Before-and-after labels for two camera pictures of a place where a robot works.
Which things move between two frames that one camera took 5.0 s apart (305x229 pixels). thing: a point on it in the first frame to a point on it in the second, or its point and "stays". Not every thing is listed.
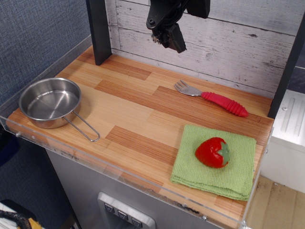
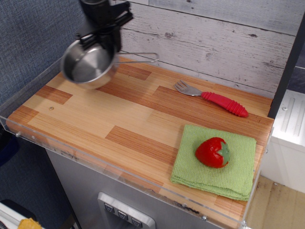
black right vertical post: x=287 y=75 stays
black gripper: x=163 y=13 to x=106 y=19
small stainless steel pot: x=45 y=103 to x=92 y=66
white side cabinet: x=283 y=163 stays
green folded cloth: x=235 y=179 stays
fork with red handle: x=191 y=91 stays
